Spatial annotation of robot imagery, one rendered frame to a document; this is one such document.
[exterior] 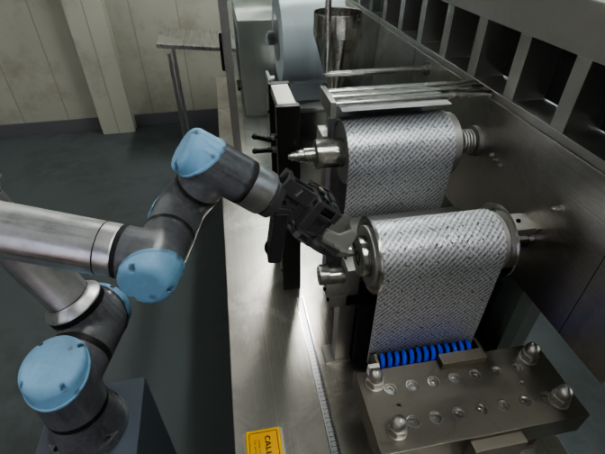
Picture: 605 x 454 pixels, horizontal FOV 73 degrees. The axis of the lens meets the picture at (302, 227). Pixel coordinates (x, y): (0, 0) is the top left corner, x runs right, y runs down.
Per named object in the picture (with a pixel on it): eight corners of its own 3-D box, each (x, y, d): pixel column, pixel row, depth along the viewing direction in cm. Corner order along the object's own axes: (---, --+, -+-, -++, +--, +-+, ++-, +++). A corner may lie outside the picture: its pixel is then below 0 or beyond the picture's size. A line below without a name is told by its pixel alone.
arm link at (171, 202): (128, 241, 62) (163, 196, 57) (152, 200, 71) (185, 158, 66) (174, 267, 65) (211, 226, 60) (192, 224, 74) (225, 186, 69)
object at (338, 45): (307, 187, 160) (309, 29, 125) (342, 185, 162) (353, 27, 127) (314, 208, 149) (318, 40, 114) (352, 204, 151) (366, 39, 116)
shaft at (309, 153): (287, 159, 92) (286, 147, 90) (313, 157, 93) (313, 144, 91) (289, 167, 89) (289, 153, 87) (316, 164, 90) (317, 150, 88)
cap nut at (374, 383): (362, 376, 81) (365, 363, 79) (380, 374, 82) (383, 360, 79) (368, 394, 78) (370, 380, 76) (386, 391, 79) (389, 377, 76)
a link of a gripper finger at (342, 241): (375, 247, 73) (338, 223, 69) (353, 267, 76) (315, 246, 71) (371, 236, 76) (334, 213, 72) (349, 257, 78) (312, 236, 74)
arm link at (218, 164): (170, 152, 64) (198, 113, 60) (230, 185, 70) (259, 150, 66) (162, 183, 59) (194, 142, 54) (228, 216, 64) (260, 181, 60)
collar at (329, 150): (311, 160, 95) (312, 134, 91) (337, 158, 96) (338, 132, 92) (318, 174, 90) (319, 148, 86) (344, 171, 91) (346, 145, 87)
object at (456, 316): (366, 361, 88) (375, 303, 77) (468, 345, 91) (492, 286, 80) (367, 363, 88) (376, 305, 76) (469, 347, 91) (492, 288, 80)
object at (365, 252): (360, 285, 76) (350, 255, 82) (371, 284, 77) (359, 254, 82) (365, 258, 71) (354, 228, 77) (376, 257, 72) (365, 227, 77)
